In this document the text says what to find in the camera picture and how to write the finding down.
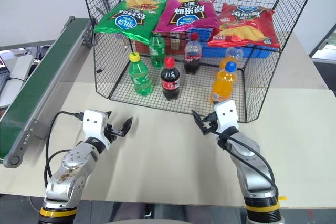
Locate green conveyor belt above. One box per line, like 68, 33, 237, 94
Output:
0, 16, 95, 168

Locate full orange soda bottle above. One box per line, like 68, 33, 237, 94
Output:
209, 61, 238, 105

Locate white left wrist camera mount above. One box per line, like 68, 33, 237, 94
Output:
82, 109, 111, 148

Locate magenta potato chips bag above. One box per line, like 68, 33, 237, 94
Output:
153, 0, 220, 34

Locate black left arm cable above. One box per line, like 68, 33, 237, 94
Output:
43, 112, 85, 190

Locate full cola bottle red cap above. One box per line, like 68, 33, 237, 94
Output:
160, 57, 182, 101

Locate dark rounded shape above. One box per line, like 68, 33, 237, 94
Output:
103, 202, 191, 224

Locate half-empty cola bottle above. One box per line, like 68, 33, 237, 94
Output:
183, 34, 203, 75

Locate green potato chips bag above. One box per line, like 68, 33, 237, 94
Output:
94, 0, 167, 46

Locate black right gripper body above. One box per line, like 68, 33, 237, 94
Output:
203, 112, 219, 134

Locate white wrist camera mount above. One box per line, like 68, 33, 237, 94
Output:
213, 100, 240, 134
82, 109, 111, 148

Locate half-empty orange soda bottle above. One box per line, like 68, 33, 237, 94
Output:
219, 47, 245, 71

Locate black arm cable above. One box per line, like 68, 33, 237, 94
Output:
43, 112, 85, 190
209, 129, 279, 199

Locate blue plastic crate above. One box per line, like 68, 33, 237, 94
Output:
187, 26, 272, 59

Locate green soda bottle yellow cap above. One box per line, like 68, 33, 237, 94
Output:
128, 52, 153, 97

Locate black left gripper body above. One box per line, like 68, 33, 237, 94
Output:
103, 122, 124, 141

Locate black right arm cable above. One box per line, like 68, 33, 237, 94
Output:
209, 129, 279, 199

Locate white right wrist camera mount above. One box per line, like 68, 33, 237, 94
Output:
213, 100, 240, 134

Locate black wire mesh basket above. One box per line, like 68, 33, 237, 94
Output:
78, 0, 322, 124

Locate red potato chips bag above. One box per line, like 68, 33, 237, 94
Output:
206, 3, 281, 49

